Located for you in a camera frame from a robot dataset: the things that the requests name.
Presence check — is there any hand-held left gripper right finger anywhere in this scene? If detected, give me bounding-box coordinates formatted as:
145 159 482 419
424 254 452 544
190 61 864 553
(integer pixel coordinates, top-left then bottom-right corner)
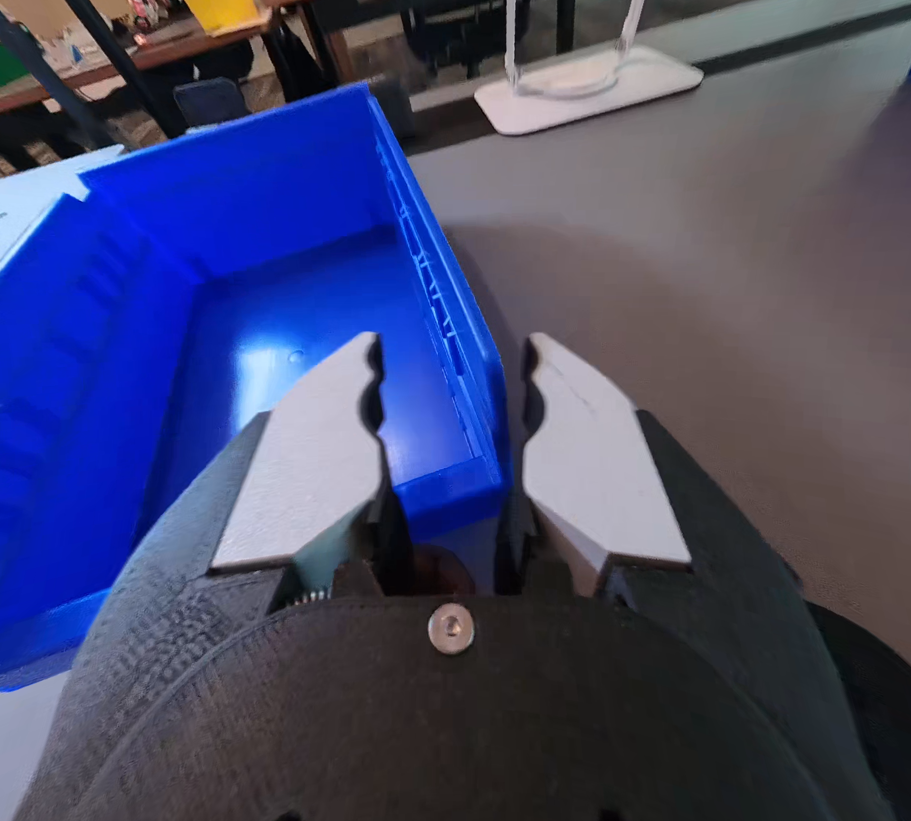
520 333 693 598

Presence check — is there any dark grey case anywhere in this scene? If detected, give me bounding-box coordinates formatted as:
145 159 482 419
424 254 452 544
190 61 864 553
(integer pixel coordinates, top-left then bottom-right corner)
370 77 418 140

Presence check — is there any instruction sign stand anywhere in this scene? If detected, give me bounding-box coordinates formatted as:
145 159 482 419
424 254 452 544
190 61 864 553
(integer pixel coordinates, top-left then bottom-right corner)
399 0 706 137

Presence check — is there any yellow plastic bin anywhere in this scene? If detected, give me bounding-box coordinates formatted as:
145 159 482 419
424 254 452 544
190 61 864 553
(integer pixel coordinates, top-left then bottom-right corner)
178 0 259 35

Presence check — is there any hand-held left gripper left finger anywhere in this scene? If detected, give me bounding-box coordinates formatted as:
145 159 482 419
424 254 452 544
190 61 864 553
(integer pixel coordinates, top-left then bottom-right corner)
210 331 392 607

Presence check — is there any blue plastic bin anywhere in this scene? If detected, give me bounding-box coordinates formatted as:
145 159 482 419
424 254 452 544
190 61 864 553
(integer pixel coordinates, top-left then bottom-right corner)
0 83 512 694

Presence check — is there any person's left hand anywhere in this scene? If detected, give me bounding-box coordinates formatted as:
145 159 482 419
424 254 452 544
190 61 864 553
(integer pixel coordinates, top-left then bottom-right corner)
411 545 474 596

